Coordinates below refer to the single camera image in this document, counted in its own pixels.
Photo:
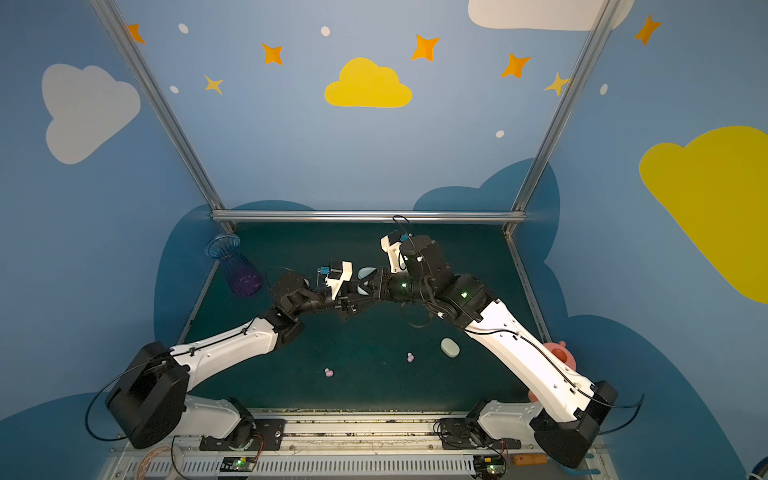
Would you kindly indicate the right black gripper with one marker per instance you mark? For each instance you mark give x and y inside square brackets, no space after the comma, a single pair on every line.
[374,285]

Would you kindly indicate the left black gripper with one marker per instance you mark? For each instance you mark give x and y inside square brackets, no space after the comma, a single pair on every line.
[344,303]

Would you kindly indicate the light blue earbud case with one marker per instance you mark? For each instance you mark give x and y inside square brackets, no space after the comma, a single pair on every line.
[365,275]

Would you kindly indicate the mint green earbud case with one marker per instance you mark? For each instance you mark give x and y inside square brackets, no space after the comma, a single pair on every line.
[449,347]

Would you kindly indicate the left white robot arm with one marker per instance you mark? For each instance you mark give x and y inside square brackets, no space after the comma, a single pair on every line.
[151,401]

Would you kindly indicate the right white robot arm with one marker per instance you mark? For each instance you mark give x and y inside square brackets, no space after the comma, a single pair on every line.
[569,409]

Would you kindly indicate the purple ribbed glass vase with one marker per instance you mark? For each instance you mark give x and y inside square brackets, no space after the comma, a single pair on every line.
[242,277]

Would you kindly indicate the pink toy watering can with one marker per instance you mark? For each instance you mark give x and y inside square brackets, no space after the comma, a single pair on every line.
[560,350]

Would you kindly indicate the left green circuit board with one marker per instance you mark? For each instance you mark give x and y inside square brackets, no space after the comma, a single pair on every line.
[237,464]

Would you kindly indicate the green circuit board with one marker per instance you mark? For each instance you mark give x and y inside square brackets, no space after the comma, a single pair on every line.
[489,467]
[237,464]

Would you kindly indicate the right green circuit board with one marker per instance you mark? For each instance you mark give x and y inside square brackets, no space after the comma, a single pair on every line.
[489,467]

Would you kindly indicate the blue toy garden fork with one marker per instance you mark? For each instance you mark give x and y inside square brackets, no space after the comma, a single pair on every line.
[521,460]

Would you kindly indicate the aluminium back frame rail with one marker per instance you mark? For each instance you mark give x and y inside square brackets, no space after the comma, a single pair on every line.
[273,216]

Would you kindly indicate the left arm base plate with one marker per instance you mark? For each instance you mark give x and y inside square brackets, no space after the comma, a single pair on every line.
[250,436]

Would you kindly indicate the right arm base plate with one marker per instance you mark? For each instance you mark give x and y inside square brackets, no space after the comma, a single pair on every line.
[464,434]

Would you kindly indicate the front aluminium rail bed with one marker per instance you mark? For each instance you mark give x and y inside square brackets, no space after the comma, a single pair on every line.
[344,445]

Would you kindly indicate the aluminium left frame post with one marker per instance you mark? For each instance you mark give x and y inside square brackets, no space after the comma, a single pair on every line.
[112,20]

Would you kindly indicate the aluminium frame post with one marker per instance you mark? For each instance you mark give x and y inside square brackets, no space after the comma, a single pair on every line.
[112,20]
[583,68]

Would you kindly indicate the aluminium right frame post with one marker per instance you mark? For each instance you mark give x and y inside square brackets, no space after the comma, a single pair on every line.
[583,68]

